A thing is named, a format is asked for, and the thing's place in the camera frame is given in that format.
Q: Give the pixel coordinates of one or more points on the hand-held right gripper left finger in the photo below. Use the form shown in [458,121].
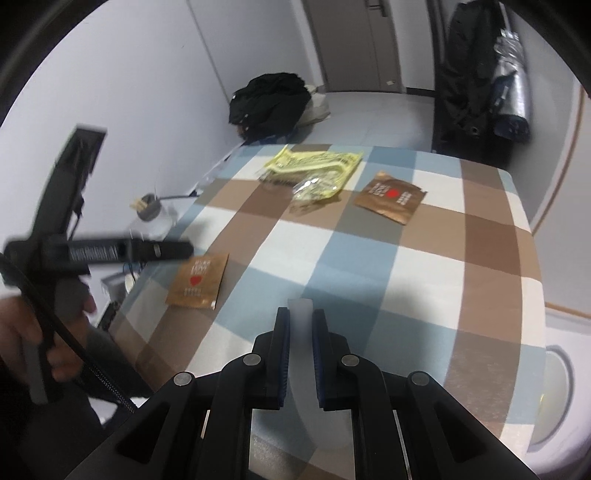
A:
[282,355]

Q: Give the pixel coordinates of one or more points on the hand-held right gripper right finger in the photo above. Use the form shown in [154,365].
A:
[321,355]

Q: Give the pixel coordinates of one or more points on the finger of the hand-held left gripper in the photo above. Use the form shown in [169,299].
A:
[138,251]

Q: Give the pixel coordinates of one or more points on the white plastic wrapper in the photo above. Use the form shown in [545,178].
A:
[301,318]

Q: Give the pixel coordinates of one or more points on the brown sachet with red heart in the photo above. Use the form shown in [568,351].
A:
[198,284]
[390,198]

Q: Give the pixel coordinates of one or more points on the round silver trash bin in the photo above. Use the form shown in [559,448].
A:
[551,397]

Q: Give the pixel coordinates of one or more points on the person's left forearm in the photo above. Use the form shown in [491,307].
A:
[37,429]

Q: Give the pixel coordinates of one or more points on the person's left hand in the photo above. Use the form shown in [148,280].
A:
[21,327]

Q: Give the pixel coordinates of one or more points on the glass jar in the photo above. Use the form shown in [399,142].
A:
[150,214]

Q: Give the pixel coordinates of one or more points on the checkered tablecloth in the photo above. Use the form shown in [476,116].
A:
[369,286]

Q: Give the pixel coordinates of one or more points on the yellow snack packet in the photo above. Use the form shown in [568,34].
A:
[314,166]

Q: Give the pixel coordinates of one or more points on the black jacket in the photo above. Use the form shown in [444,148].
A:
[270,104]

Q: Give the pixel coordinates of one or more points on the beige bag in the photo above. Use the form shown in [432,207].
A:
[317,108]

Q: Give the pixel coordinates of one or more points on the black bag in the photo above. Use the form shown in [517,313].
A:
[466,92]

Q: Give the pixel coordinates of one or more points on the brown door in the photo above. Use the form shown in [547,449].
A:
[360,41]

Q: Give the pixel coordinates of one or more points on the pack of plastic bottles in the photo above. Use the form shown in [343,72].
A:
[510,92]

